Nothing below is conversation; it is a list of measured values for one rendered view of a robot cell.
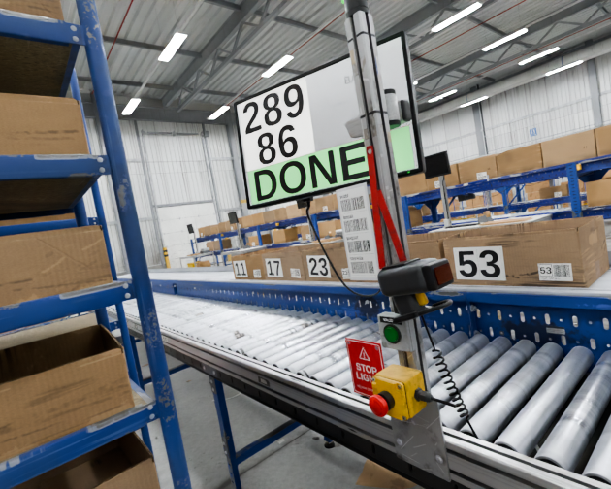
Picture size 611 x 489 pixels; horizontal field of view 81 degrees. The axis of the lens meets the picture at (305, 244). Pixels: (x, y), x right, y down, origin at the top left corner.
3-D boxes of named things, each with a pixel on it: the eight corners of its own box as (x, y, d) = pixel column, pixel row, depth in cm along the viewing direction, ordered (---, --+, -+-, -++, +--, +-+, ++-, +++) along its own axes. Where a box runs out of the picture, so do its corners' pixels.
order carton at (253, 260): (234, 280, 249) (230, 256, 248) (269, 272, 268) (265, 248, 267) (266, 281, 219) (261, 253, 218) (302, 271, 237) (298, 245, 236)
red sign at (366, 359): (353, 392, 82) (344, 338, 81) (356, 390, 82) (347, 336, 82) (414, 412, 69) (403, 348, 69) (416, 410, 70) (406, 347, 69)
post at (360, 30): (396, 458, 76) (326, 31, 71) (408, 445, 79) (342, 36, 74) (449, 483, 67) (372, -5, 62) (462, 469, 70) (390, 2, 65)
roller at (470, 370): (419, 423, 74) (414, 440, 76) (517, 340, 107) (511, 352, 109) (400, 407, 78) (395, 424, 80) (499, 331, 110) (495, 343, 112)
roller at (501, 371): (425, 441, 74) (421, 418, 74) (521, 351, 107) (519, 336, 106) (448, 450, 70) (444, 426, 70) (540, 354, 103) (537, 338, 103)
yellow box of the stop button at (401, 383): (370, 415, 68) (364, 378, 68) (397, 396, 74) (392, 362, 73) (440, 443, 57) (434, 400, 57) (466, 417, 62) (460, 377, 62)
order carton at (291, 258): (265, 281, 219) (260, 253, 218) (302, 271, 237) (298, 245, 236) (305, 282, 188) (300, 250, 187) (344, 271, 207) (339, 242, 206)
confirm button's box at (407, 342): (379, 348, 71) (374, 315, 71) (389, 342, 73) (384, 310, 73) (409, 354, 66) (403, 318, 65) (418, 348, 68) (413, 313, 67)
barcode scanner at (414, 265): (446, 324, 55) (428, 258, 56) (386, 326, 65) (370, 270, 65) (466, 312, 59) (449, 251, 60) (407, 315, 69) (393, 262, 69)
